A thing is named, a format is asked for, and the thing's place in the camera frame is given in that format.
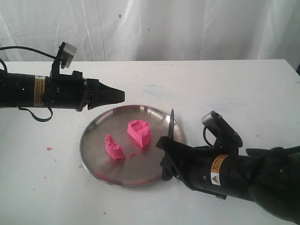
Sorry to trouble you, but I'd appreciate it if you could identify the pink clay lump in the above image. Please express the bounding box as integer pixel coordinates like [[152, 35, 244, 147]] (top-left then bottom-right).
[[127, 120, 152, 148]]

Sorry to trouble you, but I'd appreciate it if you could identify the left black cable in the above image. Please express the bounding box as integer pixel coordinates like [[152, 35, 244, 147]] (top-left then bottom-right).
[[0, 46, 58, 122]]

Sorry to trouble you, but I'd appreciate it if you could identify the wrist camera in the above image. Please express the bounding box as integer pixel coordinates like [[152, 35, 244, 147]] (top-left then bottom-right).
[[201, 111, 243, 148], [58, 42, 77, 69]]

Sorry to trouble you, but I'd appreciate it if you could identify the white backdrop curtain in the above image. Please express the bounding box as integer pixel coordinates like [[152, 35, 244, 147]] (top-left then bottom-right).
[[0, 0, 300, 67]]

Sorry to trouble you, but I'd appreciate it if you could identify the right camera cable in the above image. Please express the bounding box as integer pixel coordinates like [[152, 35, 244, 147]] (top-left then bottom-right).
[[202, 126, 218, 147]]

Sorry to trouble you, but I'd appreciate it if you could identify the black serrated knife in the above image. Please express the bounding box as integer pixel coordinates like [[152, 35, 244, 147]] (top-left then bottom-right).
[[168, 109, 174, 140]]

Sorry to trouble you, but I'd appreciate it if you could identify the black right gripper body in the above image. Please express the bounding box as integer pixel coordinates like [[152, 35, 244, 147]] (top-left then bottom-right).
[[178, 145, 229, 199]]

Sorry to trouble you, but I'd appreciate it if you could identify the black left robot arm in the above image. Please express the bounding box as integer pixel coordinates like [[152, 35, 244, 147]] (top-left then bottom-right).
[[0, 71, 125, 112]]

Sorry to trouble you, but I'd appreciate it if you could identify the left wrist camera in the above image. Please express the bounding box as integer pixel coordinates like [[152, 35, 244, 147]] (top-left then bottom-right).
[[58, 42, 77, 69]]

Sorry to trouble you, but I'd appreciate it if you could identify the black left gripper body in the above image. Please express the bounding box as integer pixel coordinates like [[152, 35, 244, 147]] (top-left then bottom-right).
[[42, 71, 85, 112]]

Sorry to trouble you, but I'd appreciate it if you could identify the round steel plate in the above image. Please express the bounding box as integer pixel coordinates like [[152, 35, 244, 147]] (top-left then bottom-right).
[[80, 105, 170, 187]]

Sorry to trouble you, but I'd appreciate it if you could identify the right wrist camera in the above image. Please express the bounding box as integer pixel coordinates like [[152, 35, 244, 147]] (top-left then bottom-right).
[[201, 111, 243, 148]]

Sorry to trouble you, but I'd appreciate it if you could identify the small pink clay piece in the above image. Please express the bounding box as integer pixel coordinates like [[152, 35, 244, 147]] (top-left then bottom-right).
[[105, 134, 126, 160]]

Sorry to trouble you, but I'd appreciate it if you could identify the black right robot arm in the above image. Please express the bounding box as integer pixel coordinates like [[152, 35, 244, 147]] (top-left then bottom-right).
[[157, 136, 300, 224]]

